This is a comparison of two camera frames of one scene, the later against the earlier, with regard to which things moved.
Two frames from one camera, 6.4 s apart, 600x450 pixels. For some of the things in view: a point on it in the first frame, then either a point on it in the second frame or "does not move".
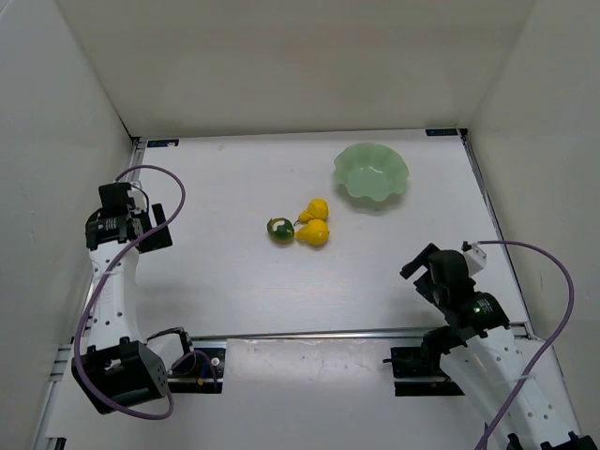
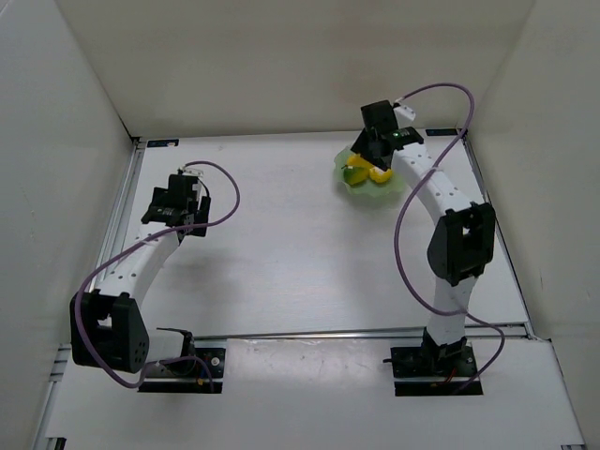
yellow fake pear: (315, 232) -> (380, 175)
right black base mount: (417, 375) does not move
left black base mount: (199, 371) does not move
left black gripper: (157, 230) -> (201, 216)
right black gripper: (417, 270) -> (375, 156)
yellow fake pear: (318, 209) -> (357, 160)
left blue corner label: (162, 142) does not move
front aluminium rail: (394, 331) does not move
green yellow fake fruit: (280, 230) -> (355, 174)
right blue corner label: (441, 131) does not move
